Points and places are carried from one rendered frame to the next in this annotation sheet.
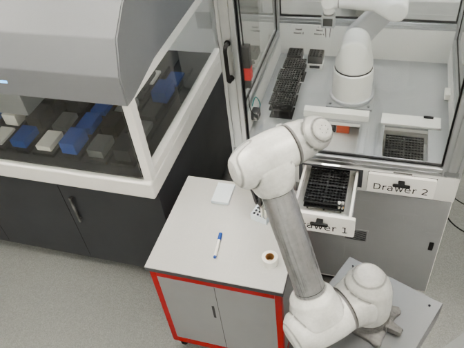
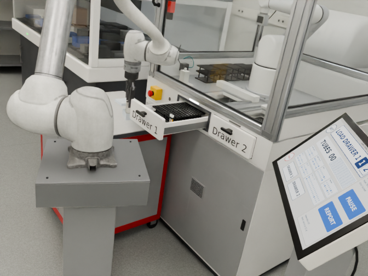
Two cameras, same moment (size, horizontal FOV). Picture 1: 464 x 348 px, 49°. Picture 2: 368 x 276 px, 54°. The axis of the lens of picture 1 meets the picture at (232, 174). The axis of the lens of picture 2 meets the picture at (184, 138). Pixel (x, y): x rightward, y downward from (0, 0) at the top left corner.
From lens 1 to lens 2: 1.64 m
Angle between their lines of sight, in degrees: 30
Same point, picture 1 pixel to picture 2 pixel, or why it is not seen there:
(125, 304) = not seen: hidden behind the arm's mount
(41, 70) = not seen: outside the picture
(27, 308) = (8, 143)
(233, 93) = (157, 19)
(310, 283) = (41, 59)
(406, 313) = (117, 170)
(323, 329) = (26, 100)
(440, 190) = (257, 152)
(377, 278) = (91, 92)
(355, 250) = (194, 207)
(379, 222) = (213, 179)
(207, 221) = not seen: hidden behind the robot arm
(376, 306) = (76, 113)
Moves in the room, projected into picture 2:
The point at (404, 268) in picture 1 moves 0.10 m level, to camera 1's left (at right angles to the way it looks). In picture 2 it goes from (222, 247) to (205, 239)
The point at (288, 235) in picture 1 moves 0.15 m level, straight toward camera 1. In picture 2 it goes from (47, 10) to (6, 9)
